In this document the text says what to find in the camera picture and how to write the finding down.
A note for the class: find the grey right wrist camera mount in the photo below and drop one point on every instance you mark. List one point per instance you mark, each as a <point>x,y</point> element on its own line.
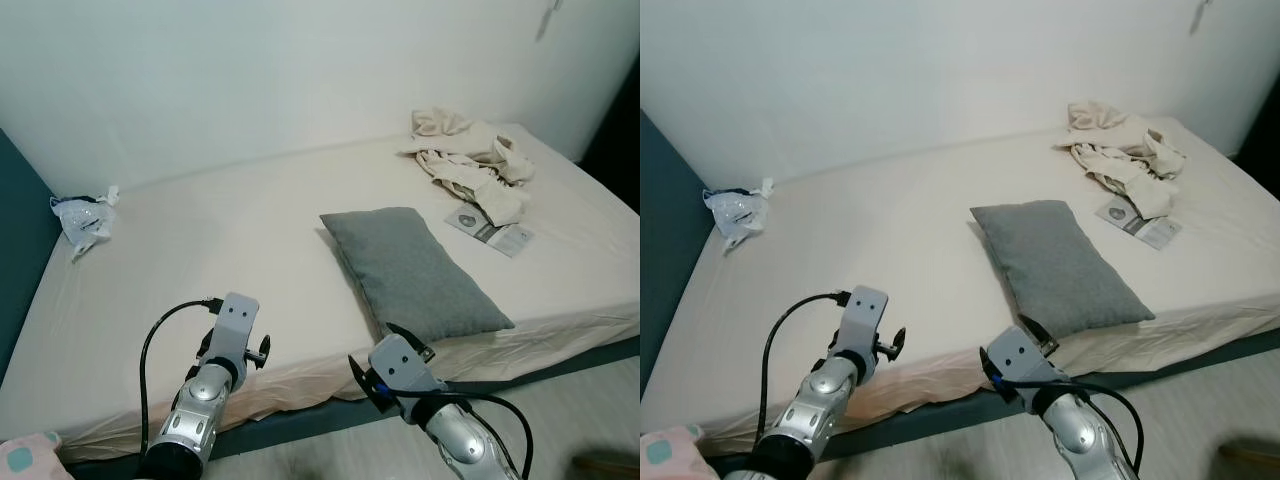
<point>1025,355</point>
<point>400,362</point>

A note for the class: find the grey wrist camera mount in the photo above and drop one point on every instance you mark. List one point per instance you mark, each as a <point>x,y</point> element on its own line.
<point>237,325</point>
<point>865,315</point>
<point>400,362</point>
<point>1025,355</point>

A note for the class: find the grey and white booklet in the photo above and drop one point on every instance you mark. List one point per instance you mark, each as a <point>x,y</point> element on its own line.
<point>500,238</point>
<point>1150,230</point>

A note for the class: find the pink patterned quilt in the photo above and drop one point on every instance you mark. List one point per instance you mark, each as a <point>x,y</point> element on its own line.
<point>665,455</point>
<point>30,460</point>

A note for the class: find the clear plastic bag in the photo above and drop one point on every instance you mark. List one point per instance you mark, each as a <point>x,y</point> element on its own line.
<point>735,210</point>
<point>80,215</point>

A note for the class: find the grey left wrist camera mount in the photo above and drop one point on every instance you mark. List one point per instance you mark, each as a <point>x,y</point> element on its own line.
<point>237,325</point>
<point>865,315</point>

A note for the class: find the crumpled beige blanket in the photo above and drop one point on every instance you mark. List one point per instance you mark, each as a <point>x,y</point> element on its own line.
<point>470,160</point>
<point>1120,150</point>

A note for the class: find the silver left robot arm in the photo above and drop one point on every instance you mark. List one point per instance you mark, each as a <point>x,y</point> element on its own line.
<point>190,430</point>
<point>815,420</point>

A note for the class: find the grey fabric pillow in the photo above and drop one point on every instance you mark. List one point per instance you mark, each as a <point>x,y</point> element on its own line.
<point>1060,265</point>
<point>415,270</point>

